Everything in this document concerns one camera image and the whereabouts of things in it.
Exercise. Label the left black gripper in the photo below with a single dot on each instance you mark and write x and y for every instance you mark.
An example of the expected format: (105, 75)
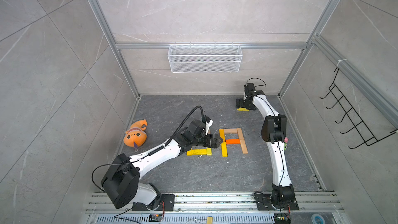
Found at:
(215, 144)

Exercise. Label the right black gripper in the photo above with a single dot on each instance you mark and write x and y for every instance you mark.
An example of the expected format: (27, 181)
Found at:
(241, 102)

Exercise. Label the yellow-green block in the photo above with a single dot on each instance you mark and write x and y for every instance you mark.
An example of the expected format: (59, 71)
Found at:
(243, 110)

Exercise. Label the orange-yellow block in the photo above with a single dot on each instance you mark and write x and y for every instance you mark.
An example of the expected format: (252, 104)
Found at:
(222, 134)

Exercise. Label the tan block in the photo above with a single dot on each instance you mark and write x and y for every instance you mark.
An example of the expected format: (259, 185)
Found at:
(243, 147)
(240, 134)
(230, 131)

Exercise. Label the orange block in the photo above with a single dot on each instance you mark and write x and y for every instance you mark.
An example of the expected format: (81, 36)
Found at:
(233, 141)

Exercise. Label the tan block top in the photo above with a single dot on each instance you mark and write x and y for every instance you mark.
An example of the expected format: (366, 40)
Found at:
(243, 147)

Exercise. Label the yellow block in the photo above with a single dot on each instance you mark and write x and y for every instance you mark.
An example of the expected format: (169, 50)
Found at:
(199, 152)
(224, 149)

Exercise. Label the yellow block top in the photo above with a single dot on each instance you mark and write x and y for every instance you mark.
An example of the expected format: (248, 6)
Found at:
(224, 149)

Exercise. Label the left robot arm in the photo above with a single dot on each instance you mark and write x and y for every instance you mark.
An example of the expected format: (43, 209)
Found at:
(122, 181)

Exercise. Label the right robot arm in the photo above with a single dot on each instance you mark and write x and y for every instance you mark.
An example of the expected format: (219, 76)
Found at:
(273, 133)

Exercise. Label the orange plush toy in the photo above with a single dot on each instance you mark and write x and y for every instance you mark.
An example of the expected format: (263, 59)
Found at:
(135, 136)

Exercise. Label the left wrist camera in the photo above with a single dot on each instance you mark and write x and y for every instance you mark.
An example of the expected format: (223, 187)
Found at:
(208, 122)

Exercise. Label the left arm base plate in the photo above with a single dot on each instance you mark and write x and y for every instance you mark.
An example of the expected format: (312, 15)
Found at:
(164, 202)

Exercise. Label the white wire mesh basket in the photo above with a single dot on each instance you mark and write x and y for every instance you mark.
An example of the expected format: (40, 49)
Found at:
(205, 58)

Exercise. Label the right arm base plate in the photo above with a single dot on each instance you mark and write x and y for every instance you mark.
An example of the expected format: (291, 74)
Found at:
(281, 198)

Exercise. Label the aluminium rail frame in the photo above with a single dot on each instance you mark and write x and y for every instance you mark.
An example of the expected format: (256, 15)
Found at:
(219, 208)

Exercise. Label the black wire hook rack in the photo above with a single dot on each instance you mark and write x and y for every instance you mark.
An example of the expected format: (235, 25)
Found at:
(357, 124)

